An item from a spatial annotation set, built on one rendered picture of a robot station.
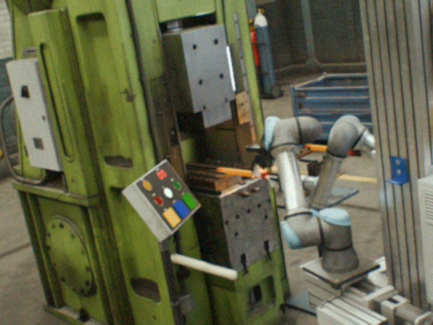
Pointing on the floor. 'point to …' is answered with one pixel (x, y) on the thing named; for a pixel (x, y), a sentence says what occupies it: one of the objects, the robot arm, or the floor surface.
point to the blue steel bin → (333, 100)
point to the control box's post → (170, 281)
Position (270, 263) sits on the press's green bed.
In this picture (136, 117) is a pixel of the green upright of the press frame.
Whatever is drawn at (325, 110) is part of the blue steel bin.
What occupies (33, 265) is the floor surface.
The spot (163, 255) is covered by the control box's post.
